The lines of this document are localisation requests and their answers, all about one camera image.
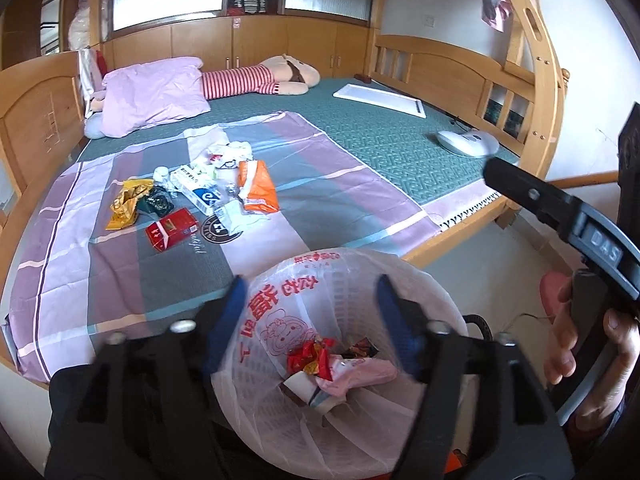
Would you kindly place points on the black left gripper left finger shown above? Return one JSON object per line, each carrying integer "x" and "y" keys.
{"x": 198, "y": 343}

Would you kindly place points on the white blue paper package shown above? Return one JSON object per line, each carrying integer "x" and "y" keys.
{"x": 197, "y": 187}

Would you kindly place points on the purple plaid bed sheet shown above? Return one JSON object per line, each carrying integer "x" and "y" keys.
{"x": 328, "y": 199}

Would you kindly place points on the light blue small pillow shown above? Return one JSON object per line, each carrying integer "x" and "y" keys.
{"x": 93, "y": 127}

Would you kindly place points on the white oval device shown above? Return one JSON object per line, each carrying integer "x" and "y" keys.
{"x": 474, "y": 143}

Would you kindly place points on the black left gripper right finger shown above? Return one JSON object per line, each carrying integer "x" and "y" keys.
{"x": 515, "y": 432}

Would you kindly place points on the person's right hand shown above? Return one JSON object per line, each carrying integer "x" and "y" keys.
{"x": 598, "y": 408}

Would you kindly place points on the striped plush doll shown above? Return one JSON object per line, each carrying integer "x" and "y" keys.
{"x": 281, "y": 75}

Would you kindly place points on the white laundry basket bin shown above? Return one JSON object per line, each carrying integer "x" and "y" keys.
{"x": 350, "y": 434}

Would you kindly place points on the dark teal crumpled bag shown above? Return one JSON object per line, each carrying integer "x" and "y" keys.
{"x": 157, "y": 201}

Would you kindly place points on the pink wrapper in bin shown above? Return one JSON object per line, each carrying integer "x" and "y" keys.
{"x": 348, "y": 374}

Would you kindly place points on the green white wrapper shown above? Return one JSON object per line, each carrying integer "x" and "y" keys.
{"x": 203, "y": 168}

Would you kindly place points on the pink pillow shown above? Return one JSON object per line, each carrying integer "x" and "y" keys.
{"x": 145, "y": 95}

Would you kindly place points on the orange plastic wrapper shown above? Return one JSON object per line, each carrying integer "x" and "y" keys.
{"x": 256, "y": 189}

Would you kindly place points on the white flat panel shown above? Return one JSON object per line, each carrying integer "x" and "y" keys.
{"x": 381, "y": 98}

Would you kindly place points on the yellow snack bag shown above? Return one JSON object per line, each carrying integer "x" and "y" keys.
{"x": 124, "y": 205}

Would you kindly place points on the red cigarette box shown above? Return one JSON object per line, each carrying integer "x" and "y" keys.
{"x": 171, "y": 229}

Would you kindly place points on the red snack wrapper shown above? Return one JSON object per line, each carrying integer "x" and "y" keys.
{"x": 312, "y": 357}

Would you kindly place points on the wooden bed frame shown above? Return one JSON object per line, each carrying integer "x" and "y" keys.
{"x": 500, "y": 85}

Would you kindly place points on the white printed plastic bag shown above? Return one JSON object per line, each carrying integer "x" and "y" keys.
{"x": 300, "y": 299}

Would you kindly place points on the green bed mat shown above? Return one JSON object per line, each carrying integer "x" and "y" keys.
{"x": 400, "y": 147}

